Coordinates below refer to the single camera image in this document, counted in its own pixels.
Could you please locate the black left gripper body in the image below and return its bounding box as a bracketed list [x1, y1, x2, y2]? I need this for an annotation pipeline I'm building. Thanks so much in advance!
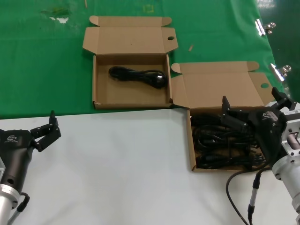
[0, 128, 39, 192]

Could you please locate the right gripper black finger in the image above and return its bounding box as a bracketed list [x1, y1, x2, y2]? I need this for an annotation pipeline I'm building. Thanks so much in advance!
[271, 86, 297, 111]
[221, 95, 252, 135]

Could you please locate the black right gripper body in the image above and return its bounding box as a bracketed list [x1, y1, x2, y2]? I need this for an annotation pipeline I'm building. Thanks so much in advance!
[247, 108, 288, 165]

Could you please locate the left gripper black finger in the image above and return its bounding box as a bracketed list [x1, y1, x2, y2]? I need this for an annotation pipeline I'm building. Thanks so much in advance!
[30, 110, 62, 153]

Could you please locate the black power cable bundle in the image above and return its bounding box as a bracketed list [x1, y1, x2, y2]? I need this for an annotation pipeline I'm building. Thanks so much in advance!
[195, 151, 268, 170]
[108, 66, 168, 90]
[193, 126, 261, 153]
[191, 113, 249, 132]

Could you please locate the open cardboard box without tear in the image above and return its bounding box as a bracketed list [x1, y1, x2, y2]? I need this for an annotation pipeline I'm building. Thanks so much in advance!
[170, 61, 278, 173]

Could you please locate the open cardboard box torn corner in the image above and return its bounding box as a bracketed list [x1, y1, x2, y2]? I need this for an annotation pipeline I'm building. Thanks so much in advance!
[82, 15, 179, 110]

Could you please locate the silver binder clip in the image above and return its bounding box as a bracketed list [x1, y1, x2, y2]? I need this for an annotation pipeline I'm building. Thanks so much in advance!
[255, 19, 277, 36]
[269, 63, 293, 82]

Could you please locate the green table cloth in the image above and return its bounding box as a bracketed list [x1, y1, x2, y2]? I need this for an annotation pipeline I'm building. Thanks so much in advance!
[0, 0, 293, 120]

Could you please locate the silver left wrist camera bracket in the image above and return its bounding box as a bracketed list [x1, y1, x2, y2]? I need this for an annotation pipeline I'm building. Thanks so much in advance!
[0, 156, 6, 181]

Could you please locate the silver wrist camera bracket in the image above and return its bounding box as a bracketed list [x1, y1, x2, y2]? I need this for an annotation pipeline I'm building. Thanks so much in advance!
[0, 156, 6, 181]
[281, 102, 300, 158]

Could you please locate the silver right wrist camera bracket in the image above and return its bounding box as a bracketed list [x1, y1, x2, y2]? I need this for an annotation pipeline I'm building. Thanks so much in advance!
[281, 102, 300, 158]

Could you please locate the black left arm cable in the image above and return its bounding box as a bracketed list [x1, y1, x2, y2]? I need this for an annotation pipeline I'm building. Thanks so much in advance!
[8, 191, 30, 223]

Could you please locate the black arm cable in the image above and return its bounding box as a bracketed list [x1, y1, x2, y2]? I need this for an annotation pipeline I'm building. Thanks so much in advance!
[225, 164, 272, 225]
[8, 191, 30, 223]

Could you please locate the grey-plug right arm cable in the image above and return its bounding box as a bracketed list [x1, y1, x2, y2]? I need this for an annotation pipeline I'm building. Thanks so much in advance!
[247, 172, 265, 225]

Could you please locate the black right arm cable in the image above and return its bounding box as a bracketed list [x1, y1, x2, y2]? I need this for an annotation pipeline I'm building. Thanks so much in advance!
[225, 164, 272, 225]

